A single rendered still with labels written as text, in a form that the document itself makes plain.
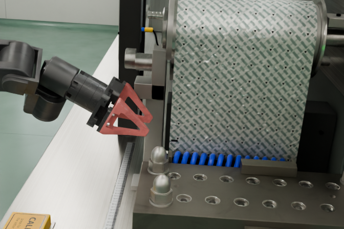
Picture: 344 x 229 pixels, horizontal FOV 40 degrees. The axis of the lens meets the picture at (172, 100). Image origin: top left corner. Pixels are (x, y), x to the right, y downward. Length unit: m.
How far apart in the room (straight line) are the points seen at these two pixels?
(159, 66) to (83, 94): 0.17
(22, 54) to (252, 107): 0.40
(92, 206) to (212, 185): 0.28
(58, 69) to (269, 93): 0.36
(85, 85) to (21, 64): 0.11
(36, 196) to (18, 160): 2.10
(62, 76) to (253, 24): 0.33
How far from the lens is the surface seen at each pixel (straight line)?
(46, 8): 6.72
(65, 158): 1.15
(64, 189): 1.03
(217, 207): 0.75
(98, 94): 0.82
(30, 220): 0.91
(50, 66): 0.83
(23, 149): 3.24
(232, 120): 0.86
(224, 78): 0.84
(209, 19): 0.82
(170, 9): 0.83
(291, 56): 0.84
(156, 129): 0.96
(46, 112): 0.89
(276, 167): 0.85
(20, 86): 0.81
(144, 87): 0.92
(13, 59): 0.82
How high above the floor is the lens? 1.43
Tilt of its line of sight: 21 degrees down
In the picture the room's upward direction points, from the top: 3 degrees clockwise
